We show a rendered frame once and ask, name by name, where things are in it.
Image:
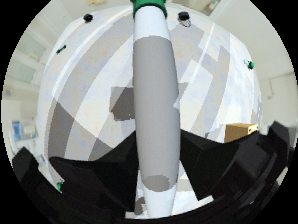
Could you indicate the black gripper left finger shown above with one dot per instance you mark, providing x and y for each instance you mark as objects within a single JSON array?
[{"x": 115, "y": 173}]

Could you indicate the dark green cup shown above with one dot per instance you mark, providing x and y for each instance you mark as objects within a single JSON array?
[{"x": 145, "y": 3}]

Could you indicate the grey metal pipe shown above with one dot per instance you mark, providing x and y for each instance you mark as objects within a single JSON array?
[{"x": 156, "y": 110}]

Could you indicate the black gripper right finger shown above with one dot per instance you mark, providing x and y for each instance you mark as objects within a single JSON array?
[{"x": 206, "y": 162}]

